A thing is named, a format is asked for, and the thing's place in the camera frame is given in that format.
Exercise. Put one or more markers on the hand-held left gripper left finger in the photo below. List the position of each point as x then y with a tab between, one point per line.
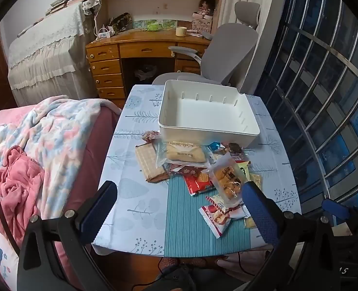
98	210

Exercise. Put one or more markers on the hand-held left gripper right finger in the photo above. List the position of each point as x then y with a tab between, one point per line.
260	215

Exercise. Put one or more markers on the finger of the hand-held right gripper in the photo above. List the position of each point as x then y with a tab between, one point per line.
335	207

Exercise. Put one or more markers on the white red-edged snack packet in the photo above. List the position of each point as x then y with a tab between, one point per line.
227	207

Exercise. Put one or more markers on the blue and red biscuit packet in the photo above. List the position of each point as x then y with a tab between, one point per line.
197	183

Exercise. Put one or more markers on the dark snack packet red edges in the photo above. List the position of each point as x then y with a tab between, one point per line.
235	148

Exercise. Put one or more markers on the small red candy packet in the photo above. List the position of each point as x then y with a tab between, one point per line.
150	135

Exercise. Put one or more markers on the clear bread packet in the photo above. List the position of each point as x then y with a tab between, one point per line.
182	154

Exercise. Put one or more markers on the white plastic storage bin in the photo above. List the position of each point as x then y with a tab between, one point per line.
203	112

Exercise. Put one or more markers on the red white cookie packet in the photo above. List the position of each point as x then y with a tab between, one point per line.
216	222

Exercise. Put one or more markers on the clear packet of orange buns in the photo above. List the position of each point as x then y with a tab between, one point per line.
227	178

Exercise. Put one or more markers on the tree print tablecloth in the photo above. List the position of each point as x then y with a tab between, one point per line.
136	163

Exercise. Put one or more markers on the clear cracker pack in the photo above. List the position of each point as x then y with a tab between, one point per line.
148	161

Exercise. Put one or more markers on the teal striped placemat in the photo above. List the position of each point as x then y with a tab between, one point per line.
191	227

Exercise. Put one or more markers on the pink bed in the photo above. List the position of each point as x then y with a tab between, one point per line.
100	130

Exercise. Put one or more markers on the small blue white packet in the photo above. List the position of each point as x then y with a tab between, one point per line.
215	146

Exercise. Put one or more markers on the pink blanket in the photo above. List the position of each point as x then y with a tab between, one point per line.
12	185

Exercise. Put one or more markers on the pastel floral fleece blanket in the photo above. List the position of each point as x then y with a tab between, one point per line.
51	133

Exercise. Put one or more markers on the white pillow blue print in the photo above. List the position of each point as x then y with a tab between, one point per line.
1	254

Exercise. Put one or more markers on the metal window grille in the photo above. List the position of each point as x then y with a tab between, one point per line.
324	66

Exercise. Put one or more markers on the wooden desk with drawers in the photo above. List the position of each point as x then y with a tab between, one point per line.
109	66

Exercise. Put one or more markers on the trash bin with bag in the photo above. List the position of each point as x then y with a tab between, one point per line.
145	73

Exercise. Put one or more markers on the white lace cover cloth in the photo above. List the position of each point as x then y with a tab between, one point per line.
48	51

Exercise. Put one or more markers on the grey office chair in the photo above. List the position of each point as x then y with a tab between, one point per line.
227	48

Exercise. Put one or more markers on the white charger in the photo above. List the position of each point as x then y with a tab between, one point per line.
103	33

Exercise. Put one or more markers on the dark patterned pouch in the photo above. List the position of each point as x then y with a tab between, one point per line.
119	22

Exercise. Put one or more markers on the green tissue packs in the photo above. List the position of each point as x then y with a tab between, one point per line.
153	24

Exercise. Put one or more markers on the yellow cup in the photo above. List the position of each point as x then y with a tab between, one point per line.
181	31

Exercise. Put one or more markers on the cardboard box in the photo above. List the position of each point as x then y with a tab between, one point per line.
201	23

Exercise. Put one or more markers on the hanging cloth bag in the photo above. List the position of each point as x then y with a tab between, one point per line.
91	4

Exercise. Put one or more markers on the stack of books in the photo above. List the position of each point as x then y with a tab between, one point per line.
62	3

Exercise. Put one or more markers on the doll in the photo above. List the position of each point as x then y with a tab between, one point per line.
207	6

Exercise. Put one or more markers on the wooden bookshelf hutch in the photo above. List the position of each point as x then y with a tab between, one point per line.
157	3

